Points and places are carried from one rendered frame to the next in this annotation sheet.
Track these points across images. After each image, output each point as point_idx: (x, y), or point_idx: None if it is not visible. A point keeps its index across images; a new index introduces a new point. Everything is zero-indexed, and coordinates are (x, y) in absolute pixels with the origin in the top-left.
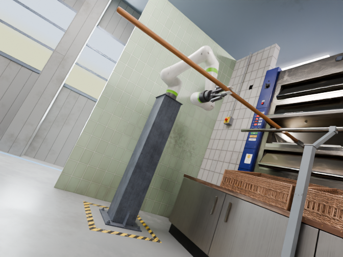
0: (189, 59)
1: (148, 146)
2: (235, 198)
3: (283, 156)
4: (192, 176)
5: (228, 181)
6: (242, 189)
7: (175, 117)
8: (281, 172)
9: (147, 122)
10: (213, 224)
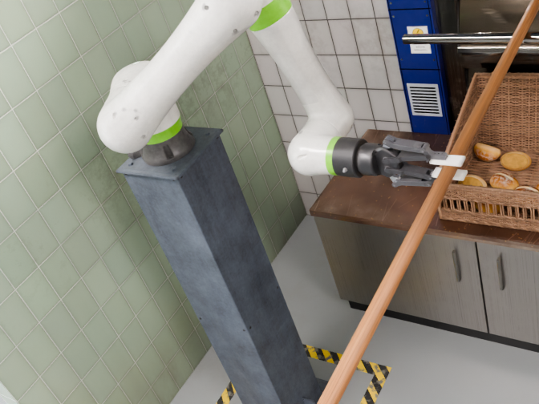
0: (395, 285)
1: (247, 300)
2: (506, 248)
3: (517, 10)
4: (343, 215)
5: (459, 208)
6: (506, 219)
7: (233, 175)
8: (529, 56)
9: (173, 249)
10: (474, 292)
